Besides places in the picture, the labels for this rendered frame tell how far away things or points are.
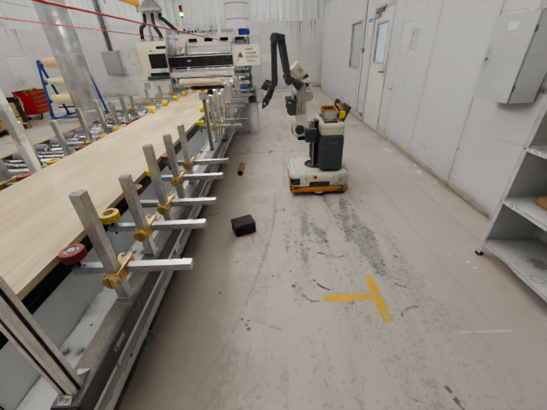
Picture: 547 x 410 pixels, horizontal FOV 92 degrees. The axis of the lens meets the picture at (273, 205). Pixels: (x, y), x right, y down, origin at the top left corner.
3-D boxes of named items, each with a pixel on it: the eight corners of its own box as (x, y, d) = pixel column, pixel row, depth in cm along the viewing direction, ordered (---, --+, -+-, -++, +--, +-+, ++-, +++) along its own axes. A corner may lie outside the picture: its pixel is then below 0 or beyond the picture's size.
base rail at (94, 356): (243, 103, 514) (243, 98, 509) (89, 421, 73) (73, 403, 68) (239, 103, 514) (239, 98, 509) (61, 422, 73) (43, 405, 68)
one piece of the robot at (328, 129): (332, 163, 349) (337, 95, 307) (341, 180, 302) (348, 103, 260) (307, 163, 350) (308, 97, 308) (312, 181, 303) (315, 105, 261)
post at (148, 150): (175, 226, 147) (151, 142, 123) (173, 230, 144) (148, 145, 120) (169, 227, 147) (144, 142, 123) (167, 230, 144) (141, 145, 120)
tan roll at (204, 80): (249, 82, 510) (249, 75, 504) (249, 82, 500) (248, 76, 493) (176, 85, 512) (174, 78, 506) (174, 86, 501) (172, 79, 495)
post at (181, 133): (197, 189, 191) (183, 123, 167) (196, 192, 188) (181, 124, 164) (193, 189, 191) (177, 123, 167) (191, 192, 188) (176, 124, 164)
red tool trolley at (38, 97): (56, 115, 853) (44, 88, 812) (41, 119, 788) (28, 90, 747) (40, 115, 849) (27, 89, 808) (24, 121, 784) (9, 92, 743)
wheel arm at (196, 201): (217, 202, 144) (216, 196, 142) (216, 206, 141) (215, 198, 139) (138, 206, 145) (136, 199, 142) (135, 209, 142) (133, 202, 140)
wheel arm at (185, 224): (207, 225, 121) (205, 217, 119) (205, 229, 118) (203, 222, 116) (113, 229, 122) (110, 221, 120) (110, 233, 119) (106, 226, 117)
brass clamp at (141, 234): (159, 224, 125) (157, 215, 122) (148, 242, 113) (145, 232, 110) (146, 224, 125) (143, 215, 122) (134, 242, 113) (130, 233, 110)
